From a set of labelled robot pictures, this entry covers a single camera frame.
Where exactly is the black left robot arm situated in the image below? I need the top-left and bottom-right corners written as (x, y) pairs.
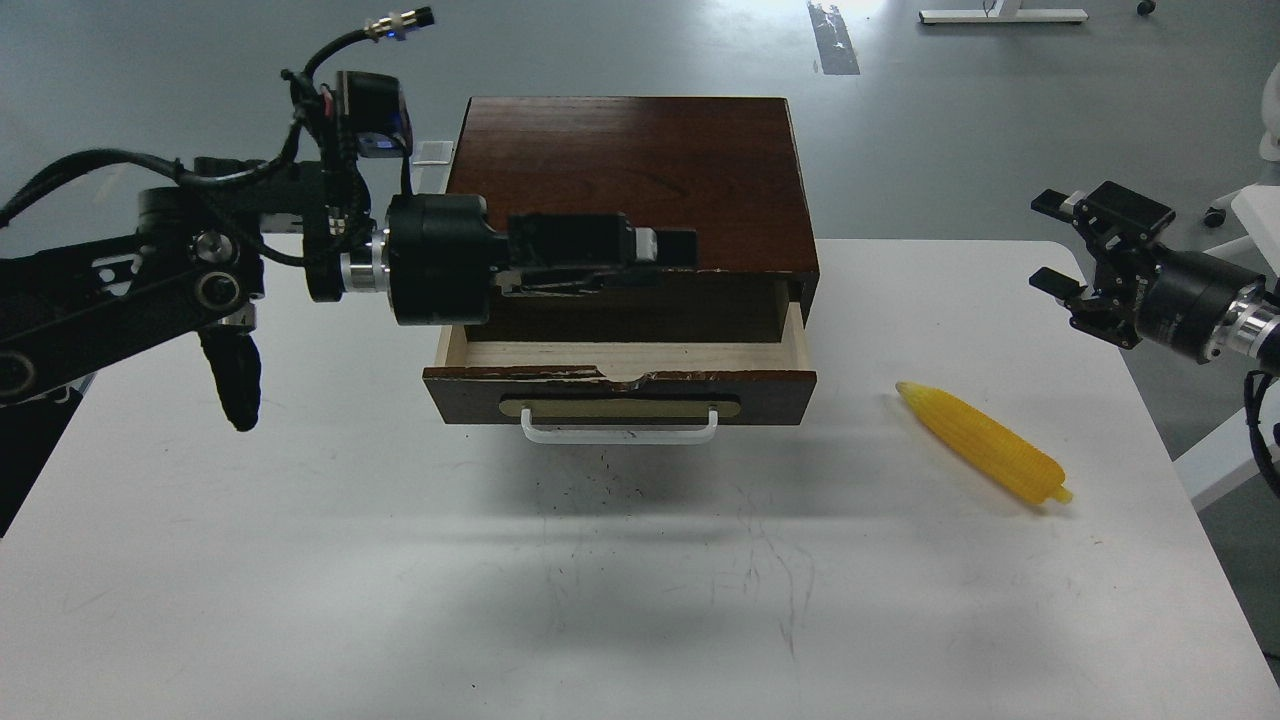
top-left (1, 161), bottom-right (698, 528)

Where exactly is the white drawer handle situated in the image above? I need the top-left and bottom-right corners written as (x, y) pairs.
top-left (518, 407), bottom-right (721, 446)

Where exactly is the wooden drawer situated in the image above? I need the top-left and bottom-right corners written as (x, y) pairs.
top-left (422, 302), bottom-right (818, 427)

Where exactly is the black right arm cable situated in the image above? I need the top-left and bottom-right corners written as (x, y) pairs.
top-left (1243, 368), bottom-right (1280, 501)

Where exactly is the white desk foot bar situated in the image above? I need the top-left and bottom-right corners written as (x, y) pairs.
top-left (918, 6), bottom-right (1089, 26)

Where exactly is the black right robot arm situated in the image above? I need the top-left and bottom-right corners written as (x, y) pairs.
top-left (1029, 181), bottom-right (1279, 374)

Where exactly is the yellow corn cob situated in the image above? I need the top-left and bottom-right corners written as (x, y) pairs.
top-left (895, 380), bottom-right (1074, 505)

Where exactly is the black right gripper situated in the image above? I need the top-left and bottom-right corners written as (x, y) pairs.
top-left (1029, 181), bottom-right (1263, 365)

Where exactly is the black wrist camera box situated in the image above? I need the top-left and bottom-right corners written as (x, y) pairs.
top-left (335, 70), bottom-right (413, 159)

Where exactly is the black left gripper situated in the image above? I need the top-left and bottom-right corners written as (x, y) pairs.
top-left (385, 193), bottom-right (698, 325)

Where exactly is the white chair base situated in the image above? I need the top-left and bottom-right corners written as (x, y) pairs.
top-left (1202, 68), bottom-right (1279, 272)

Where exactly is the black floor tape strip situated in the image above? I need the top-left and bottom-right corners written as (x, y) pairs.
top-left (806, 1), bottom-right (861, 76)

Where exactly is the dark wooden drawer cabinet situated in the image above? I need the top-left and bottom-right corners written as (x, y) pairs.
top-left (447, 96), bottom-right (820, 342)

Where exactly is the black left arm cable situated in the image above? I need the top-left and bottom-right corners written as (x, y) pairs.
top-left (0, 6), bottom-right (436, 236)

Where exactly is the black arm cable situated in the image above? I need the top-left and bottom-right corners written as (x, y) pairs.
top-left (1243, 368), bottom-right (1280, 501)
top-left (0, 6), bottom-right (436, 236)

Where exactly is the white floor tape patch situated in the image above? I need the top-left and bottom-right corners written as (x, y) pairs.
top-left (411, 140), bottom-right (454, 167)

